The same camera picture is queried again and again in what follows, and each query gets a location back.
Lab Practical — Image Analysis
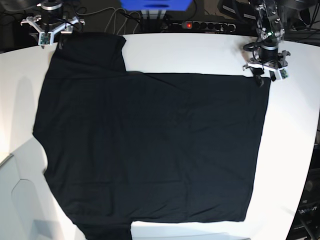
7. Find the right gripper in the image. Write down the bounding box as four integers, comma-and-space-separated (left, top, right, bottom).
20, 8, 85, 50

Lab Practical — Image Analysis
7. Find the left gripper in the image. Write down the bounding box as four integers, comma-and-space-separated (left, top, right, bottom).
242, 43, 291, 88

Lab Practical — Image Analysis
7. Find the black T-shirt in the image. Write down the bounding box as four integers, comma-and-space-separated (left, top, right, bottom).
33, 34, 271, 240

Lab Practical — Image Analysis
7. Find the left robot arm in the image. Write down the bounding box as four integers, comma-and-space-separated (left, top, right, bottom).
242, 0, 291, 87

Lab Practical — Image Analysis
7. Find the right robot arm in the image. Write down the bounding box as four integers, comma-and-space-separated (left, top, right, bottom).
20, 0, 85, 49

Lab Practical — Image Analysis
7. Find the black power strip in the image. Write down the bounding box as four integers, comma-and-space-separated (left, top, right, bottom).
162, 20, 237, 33

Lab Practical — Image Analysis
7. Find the blue plastic box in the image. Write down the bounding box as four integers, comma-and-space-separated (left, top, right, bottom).
120, 0, 192, 11

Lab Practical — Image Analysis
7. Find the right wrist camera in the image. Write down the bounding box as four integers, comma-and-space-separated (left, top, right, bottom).
38, 31, 54, 46

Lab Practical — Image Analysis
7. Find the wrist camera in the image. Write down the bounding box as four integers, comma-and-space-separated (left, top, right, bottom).
38, 31, 54, 46
274, 66, 289, 81

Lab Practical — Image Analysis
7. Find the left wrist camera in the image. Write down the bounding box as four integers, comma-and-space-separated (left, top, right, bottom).
274, 66, 289, 81

